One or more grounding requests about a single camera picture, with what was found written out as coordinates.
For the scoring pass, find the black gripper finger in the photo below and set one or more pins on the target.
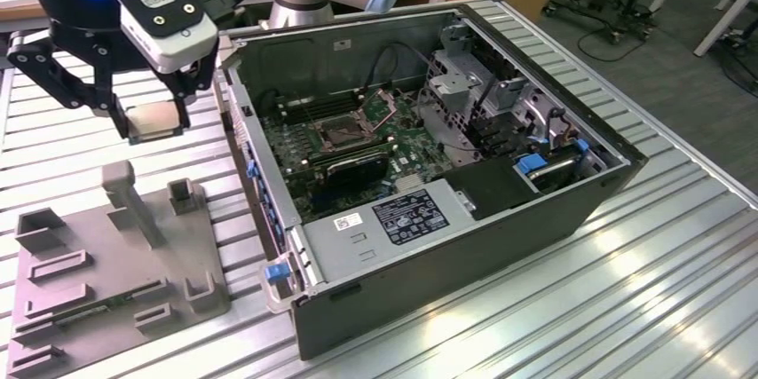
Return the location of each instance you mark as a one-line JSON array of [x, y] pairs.
[[66, 86], [186, 90]]

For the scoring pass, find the CPU with silver top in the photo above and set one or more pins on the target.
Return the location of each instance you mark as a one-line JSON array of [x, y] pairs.
[[154, 119]]

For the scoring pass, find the black RAM slot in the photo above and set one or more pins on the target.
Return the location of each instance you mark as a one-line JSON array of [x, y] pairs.
[[325, 114], [320, 99], [322, 104], [324, 109]]

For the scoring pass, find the CPU socket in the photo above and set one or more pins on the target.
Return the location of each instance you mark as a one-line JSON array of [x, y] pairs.
[[344, 132]]

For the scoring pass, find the black graphics card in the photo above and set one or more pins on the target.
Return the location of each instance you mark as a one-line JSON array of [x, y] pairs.
[[356, 170]]

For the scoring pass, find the green motherboard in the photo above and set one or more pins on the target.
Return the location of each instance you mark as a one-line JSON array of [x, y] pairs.
[[409, 126]]

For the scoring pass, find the grey parts rack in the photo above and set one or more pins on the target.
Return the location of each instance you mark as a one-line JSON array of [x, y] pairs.
[[125, 263]]

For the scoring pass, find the small silver heatsink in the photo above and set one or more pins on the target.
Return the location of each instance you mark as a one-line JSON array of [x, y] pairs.
[[409, 181]]

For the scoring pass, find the blue case latch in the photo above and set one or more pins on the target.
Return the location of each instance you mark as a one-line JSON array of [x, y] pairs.
[[278, 273]]

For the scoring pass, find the metal drive cage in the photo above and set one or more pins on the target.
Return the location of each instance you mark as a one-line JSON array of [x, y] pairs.
[[453, 86]]

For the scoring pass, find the grey power supply with label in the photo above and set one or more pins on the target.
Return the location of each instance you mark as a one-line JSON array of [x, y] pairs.
[[344, 255]]

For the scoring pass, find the green RAM stick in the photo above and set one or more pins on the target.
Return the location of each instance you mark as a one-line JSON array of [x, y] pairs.
[[120, 298]]

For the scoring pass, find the black plastic shroud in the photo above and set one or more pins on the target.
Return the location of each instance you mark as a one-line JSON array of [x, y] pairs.
[[492, 188]]

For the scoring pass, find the black open PC case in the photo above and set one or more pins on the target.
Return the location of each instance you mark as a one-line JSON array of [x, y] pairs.
[[445, 299]]

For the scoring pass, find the small blue clip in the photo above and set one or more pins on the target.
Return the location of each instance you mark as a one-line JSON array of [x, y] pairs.
[[580, 146]]

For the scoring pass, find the white table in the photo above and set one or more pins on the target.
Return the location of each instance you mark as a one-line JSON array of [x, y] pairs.
[[728, 17]]

